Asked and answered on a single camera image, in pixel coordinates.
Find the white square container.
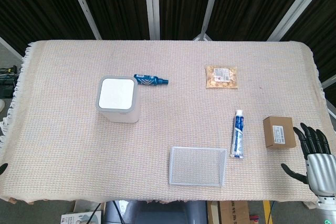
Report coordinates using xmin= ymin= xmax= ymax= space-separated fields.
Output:
xmin=94 ymin=76 xmax=140 ymax=124

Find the blue patterned tube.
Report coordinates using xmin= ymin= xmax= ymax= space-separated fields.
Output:
xmin=133 ymin=73 xmax=169 ymax=87

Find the clear rectangular tray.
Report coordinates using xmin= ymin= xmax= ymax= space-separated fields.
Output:
xmin=169 ymin=146 xmax=228 ymax=188

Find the white blue toothpaste tube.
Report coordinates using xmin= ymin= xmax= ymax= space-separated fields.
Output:
xmin=230 ymin=109 xmax=246 ymax=159

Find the clear bag of nuts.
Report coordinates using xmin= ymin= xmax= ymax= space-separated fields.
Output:
xmin=205 ymin=65 xmax=239 ymax=89

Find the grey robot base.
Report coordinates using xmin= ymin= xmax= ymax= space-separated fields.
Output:
xmin=104 ymin=200 xmax=208 ymax=224

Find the black equipment with cables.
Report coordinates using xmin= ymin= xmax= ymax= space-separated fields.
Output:
xmin=0 ymin=65 xmax=21 ymax=99

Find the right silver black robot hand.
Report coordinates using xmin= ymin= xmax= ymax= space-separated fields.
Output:
xmin=280 ymin=122 xmax=336 ymax=198

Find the beige woven tablecloth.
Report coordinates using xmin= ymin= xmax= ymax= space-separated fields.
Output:
xmin=0 ymin=39 xmax=336 ymax=209

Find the brown cardboard box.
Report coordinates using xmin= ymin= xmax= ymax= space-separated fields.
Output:
xmin=262 ymin=115 xmax=297 ymax=148

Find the brown printed cardboard carton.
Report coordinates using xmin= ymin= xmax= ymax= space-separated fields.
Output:
xmin=207 ymin=200 xmax=250 ymax=224

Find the printed book with faces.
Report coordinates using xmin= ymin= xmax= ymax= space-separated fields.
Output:
xmin=60 ymin=210 xmax=103 ymax=224

